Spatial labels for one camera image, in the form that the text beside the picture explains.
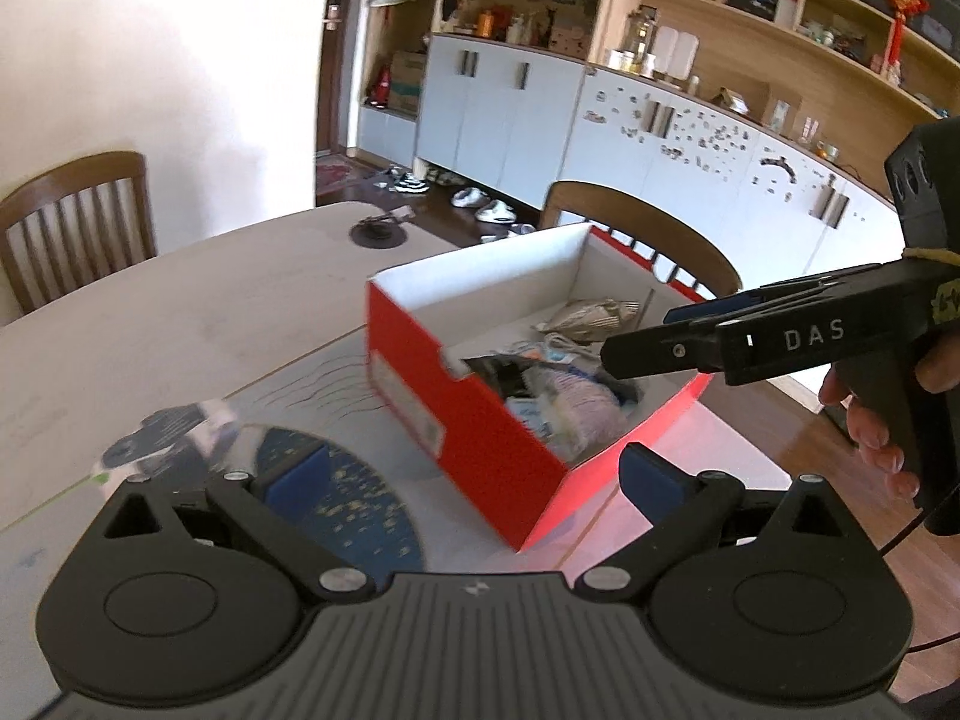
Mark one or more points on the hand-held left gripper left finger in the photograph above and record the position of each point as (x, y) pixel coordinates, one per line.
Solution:
(296, 480)

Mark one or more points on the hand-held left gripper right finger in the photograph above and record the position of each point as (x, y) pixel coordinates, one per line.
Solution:
(652, 481)

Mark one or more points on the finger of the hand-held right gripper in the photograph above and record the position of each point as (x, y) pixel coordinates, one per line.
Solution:
(720, 306)
(660, 352)

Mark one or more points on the pink bread packet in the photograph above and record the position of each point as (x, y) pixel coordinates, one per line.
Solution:
(570, 397)

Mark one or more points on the grey white snack packet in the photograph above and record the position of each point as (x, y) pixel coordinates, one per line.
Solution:
(165, 427)

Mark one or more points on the red shoe box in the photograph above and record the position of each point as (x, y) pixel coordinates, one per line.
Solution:
(487, 480)

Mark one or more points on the black snack packet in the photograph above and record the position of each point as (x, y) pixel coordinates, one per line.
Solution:
(495, 375)

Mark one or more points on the person's right hand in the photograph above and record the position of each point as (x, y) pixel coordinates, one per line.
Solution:
(870, 435)

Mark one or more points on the round blue placemat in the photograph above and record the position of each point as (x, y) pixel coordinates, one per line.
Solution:
(360, 495)

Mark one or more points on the wooden curved chair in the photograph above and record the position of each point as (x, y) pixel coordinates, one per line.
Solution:
(637, 206)

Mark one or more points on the white slipper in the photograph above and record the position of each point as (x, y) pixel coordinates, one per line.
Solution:
(496, 211)
(467, 198)

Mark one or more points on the white canister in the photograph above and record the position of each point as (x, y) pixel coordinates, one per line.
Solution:
(666, 51)
(686, 56)

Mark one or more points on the clear glass jar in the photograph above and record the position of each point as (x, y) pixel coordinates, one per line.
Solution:
(642, 34)

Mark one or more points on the patterned floor rug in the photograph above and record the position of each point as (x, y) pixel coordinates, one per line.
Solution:
(332, 174)

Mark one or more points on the orange bottle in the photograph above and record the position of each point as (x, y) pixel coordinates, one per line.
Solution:
(487, 24)

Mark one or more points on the cardboard box with print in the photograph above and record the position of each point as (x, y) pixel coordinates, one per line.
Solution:
(406, 79)

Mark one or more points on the wooden slat chair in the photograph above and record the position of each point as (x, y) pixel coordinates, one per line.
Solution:
(75, 172)

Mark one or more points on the red toy figure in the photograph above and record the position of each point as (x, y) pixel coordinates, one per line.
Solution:
(380, 88)

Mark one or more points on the white wooden wall cabinet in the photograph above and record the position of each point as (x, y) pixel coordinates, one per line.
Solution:
(495, 112)

